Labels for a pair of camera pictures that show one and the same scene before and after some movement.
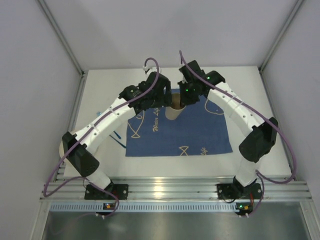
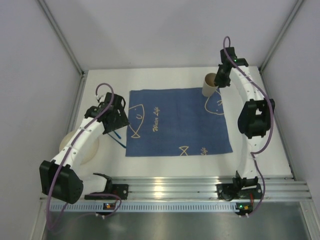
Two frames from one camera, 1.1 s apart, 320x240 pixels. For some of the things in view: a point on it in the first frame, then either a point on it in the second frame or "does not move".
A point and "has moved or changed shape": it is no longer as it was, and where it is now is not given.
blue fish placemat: x=203 y=129 does not move
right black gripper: x=184 y=97 -> x=221 y=80
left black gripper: x=166 y=93 -> x=116 y=124
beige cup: x=171 y=113 has moved or changed shape
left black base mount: x=121 y=191 does not move
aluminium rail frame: x=64 y=188 does not move
